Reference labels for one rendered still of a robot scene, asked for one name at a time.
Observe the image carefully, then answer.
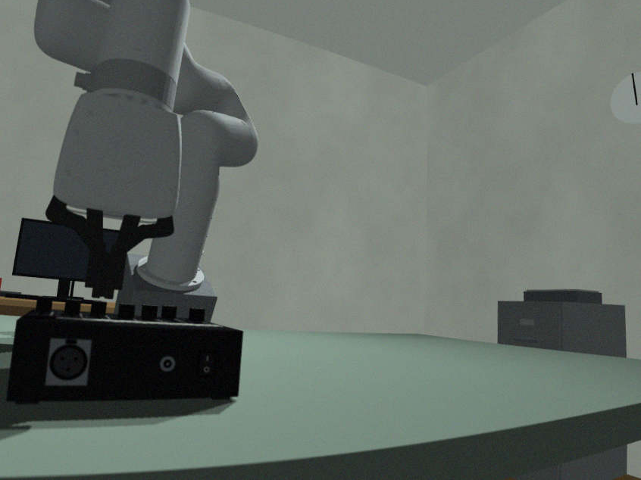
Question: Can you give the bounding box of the black lighting desk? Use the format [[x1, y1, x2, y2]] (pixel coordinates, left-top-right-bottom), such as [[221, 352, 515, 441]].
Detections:
[[6, 296, 243, 404]]

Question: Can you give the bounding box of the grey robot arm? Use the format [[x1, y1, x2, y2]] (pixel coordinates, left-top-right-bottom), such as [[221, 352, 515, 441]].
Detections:
[[34, 0, 258, 291]]

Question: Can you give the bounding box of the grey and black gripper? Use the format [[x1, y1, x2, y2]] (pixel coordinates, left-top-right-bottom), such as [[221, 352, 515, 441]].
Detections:
[[45, 88, 182, 299]]

